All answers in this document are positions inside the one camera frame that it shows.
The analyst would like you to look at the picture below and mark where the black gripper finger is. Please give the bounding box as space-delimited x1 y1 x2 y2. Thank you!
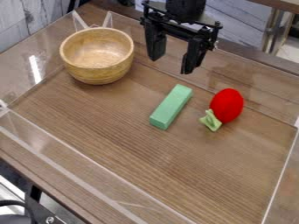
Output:
182 37 207 74
144 20 167 61

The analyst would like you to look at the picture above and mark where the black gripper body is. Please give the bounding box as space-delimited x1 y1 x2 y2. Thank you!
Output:
140 0 223 50

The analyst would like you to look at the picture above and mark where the green rectangular stick block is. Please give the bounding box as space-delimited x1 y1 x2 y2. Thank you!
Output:
150 84 192 130

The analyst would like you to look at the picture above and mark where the light wooden bowl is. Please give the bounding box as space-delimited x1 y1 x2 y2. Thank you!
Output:
60 27 135 85

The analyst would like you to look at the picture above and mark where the red plush ball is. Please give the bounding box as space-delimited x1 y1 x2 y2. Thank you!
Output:
210 88 245 123

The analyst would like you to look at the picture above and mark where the metal table leg background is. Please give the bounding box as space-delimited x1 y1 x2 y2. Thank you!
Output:
262 9 295 55

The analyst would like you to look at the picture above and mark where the small green plastic piece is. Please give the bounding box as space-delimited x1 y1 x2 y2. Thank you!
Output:
199 109 222 132

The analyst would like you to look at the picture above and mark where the clear acrylic tray wall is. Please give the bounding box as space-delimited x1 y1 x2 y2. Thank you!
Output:
0 5 299 224

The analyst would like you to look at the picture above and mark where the black table frame leg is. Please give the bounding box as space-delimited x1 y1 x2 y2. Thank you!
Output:
24 185 66 224

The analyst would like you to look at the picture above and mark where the black cable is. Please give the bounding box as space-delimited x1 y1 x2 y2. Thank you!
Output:
0 199 28 217

